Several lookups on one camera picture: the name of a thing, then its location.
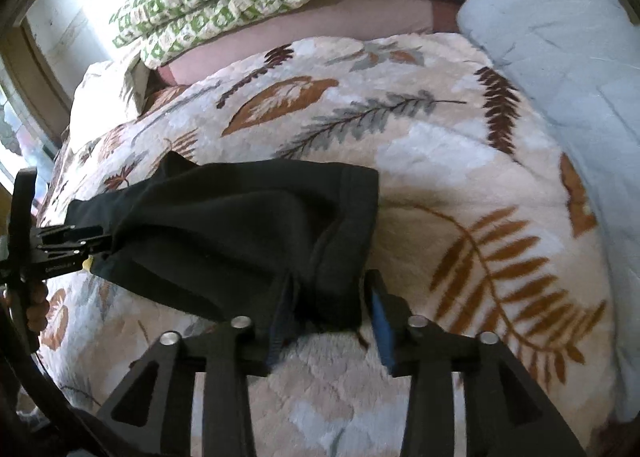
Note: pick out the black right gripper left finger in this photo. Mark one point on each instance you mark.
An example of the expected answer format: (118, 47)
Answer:
(151, 408)

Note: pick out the leaf pattern fleece blanket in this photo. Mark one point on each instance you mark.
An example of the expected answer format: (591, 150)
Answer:
(484, 225)

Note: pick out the light blue pillow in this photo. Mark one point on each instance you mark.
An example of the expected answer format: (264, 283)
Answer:
(578, 62)

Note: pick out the black pants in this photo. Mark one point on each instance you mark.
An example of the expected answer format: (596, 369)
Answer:
(282, 241)

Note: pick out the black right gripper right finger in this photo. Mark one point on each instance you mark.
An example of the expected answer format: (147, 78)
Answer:
(506, 411)

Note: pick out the person's left hand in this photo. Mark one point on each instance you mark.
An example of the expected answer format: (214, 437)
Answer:
(38, 308)

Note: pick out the pink quilted bed sheet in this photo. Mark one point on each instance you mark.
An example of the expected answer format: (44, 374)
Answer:
(355, 19)

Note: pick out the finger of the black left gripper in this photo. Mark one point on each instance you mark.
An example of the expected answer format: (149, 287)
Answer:
(75, 239)

